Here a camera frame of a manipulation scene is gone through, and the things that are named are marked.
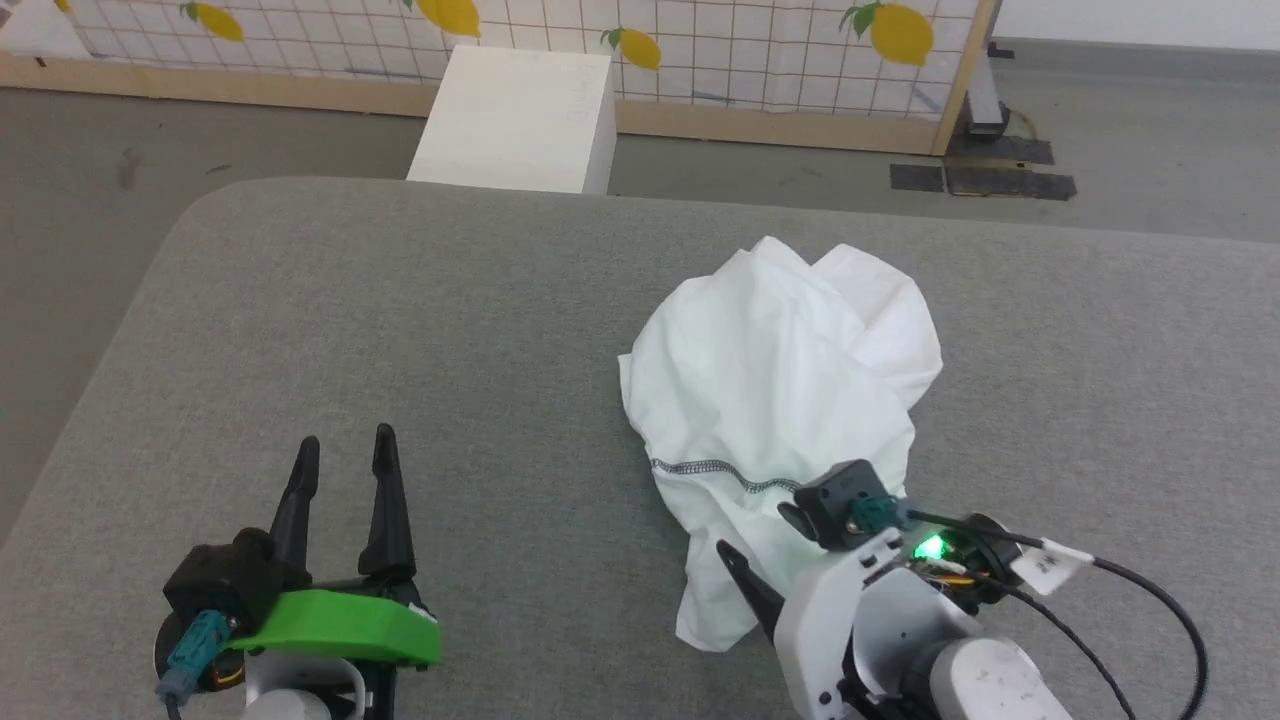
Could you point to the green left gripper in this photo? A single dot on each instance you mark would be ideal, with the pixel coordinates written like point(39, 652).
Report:
point(340, 625)

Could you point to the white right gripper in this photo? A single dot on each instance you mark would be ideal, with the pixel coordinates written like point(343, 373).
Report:
point(835, 620)

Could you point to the white t-shirt with grey stitching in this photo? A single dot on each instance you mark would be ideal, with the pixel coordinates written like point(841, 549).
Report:
point(780, 380)

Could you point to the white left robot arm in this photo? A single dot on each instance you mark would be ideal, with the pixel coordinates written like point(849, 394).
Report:
point(290, 700)

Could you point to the grey fabric sofa seat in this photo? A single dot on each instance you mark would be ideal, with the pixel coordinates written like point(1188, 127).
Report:
point(400, 350)

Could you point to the small black floor mat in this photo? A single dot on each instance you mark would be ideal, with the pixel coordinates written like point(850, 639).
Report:
point(917, 177)

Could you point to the long black floor mat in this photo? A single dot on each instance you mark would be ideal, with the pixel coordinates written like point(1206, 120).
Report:
point(1010, 183)

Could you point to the lemon print partition panel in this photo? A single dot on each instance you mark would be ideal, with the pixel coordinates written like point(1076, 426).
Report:
point(760, 60)

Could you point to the white object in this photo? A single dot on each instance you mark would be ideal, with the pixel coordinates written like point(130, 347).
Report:
point(35, 30)

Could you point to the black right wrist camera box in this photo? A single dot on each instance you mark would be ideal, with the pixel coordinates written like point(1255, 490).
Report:
point(840, 500)

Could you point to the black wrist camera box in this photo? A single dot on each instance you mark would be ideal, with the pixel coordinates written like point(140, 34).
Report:
point(225, 580)
point(840, 500)

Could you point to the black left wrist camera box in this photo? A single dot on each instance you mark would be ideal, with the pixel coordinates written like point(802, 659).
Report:
point(225, 580)

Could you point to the white box pedestal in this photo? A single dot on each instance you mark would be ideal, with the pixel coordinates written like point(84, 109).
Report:
point(520, 120)

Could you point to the grey metal post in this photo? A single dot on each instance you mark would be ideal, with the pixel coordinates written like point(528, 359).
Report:
point(985, 95)

